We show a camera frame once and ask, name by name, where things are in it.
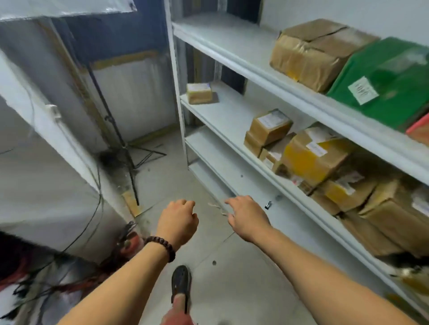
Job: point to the yellow-taped cardboard parcel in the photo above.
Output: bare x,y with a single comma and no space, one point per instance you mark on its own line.
311,164

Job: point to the person's right forearm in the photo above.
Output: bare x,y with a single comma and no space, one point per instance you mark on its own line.
318,288

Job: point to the small black clip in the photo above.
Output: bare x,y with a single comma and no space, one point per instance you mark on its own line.
268,205

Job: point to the person's black shoe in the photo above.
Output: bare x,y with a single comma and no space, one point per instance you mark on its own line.
181,281

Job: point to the person's left forearm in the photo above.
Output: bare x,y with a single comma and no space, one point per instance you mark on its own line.
117,294

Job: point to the narrow box with long label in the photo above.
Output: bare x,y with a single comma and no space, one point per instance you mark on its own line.
275,150

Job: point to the red and black floor tool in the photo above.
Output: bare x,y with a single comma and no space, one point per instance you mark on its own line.
132,247

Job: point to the black tripod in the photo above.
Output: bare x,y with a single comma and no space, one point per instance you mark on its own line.
115,130

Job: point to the corrugated metal shutter panel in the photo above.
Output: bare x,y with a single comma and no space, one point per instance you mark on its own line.
134,100

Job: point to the small taped box blue corner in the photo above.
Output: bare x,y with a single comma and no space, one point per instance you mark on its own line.
199,95

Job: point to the white metal shelf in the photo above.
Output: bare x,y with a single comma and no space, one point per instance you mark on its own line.
234,43

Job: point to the person's left hand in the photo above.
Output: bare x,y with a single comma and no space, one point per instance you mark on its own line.
177,224

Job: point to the small box with checkmark label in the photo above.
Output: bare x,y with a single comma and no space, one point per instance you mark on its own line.
253,145

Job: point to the brown box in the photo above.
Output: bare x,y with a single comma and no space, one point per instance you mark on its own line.
311,63

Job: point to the white paper sheet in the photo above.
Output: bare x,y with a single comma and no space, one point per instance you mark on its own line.
50,8

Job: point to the person's red trouser leg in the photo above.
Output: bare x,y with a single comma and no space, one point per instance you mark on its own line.
177,318

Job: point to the plain green cardboard box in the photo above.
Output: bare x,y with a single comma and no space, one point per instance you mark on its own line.
395,100

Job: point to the person's right hand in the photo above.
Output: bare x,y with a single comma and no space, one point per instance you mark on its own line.
249,221

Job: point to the red printed cardboard box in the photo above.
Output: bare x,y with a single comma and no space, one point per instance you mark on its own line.
420,130

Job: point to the black and red bundle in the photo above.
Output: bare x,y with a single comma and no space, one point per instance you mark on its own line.
13,268

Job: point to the yellow taped panel frame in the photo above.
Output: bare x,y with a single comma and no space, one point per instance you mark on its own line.
124,59

